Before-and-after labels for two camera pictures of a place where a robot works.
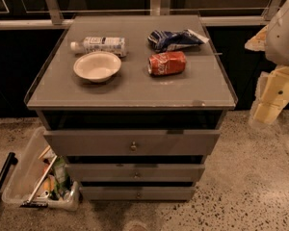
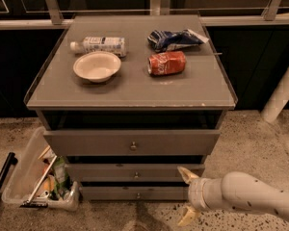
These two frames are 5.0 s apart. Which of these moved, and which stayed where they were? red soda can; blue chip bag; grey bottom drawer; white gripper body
Moved: white gripper body
Stayed: blue chip bag; grey bottom drawer; red soda can
